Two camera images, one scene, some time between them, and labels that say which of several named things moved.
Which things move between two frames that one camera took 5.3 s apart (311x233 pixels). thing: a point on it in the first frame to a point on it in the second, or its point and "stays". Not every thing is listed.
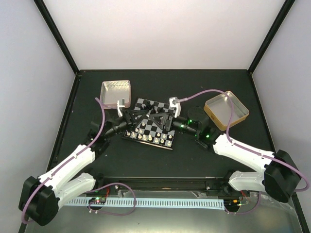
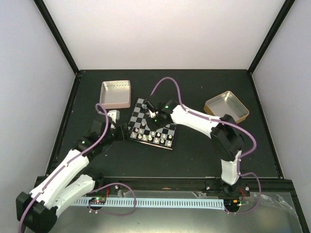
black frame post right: [283, 11] stays
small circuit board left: [97, 200] stays
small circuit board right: [232, 204] stays
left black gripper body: [129, 121] to [120, 136]
